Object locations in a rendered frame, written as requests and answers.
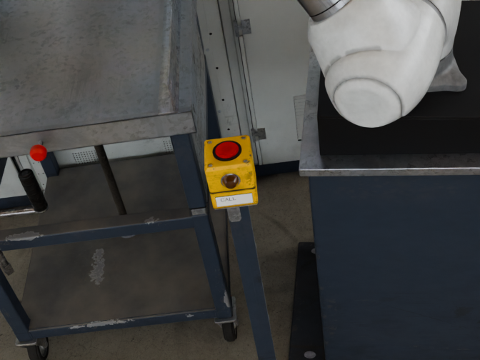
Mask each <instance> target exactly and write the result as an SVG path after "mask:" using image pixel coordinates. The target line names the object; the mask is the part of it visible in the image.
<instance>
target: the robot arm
mask: <svg viewBox="0 0 480 360"><path fill-rule="evenodd" d="M297 1H298V2H299V3H300V5H301V6H302V7H303V9H304V10H305V11H306V13H307V14H308V15H309V16H310V17H309V21H308V42H309V43H310V45H311V47H312V49H313V51H314V53H315V55H316V58H317V60H318V63H319V65H320V67H321V70H322V72H323V75H324V77H325V87H326V91H327V94H328V95H329V98H330V100H331V102H332V104H333V105H334V108H335V109H336V110H337V111H338V112H339V114H341V115H342V116H343V117H344V118H345V119H346V120H348V121H350V122H351V123H353V124H356V125H359V126H363V127H369V128H374V127H380V126H384V125H387V124H390V123H391V122H393V121H396V120H397V119H399V118H401V117H402V116H406V115H407V114H408V113H409V112H410V111H412V110H413V109H414V108H415V107H416V105H417V104H418V103H419V102H420V101H421V100H422V99H423V97H424V95H425V94H426V92H433V91H463V90H465V89H466V84H467V80H466V78H465V77H464V76H463V75H462V73H461V72H460V71H459V68H458V66H457V63H456V60H455V58H454V55H453V45H454V37H455V34H456V30H457V26H458V22H459V15H460V11H461V1H462V0H297Z"/></svg>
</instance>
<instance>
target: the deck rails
mask: <svg viewBox="0 0 480 360"><path fill-rule="evenodd" d="M180 34H181V0H164V19H163V32H162V45H161V69H160V82H159V106H158V115H164V114H175V113H178V112H179V63H180Z"/></svg>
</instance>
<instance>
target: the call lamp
mask: <svg viewBox="0 0 480 360"><path fill-rule="evenodd" d="M240 182H241V179H240V176H239V175H237V174H235V173H227V174H224V175H223V176H222V177H221V184H222V185H223V186H224V187H226V188H228V189H233V188H235V187H236V186H238V185H239V184H240Z"/></svg>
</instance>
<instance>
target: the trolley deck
mask: <svg viewBox="0 0 480 360"><path fill-rule="evenodd" d="M163 19H164V0H0V159H2V158H7V157H13V156H23V155H29V154H30V150H31V147H32V146H34V145H37V144H38V143H39V141H43V146H44V147H46V149H47V152H51V151H62V150H67V149H78V148H84V147H90V146H100V145H106V144H116V143H122V142H128V141H138V140H144V139H155V138H160V137H166V136H176V135H182V134H192V133H197V57H196V0H181V34H180V63H179V112H178V113H175V114H164V115H158V106H159V82H160V69H161V45H162V32H163Z"/></svg>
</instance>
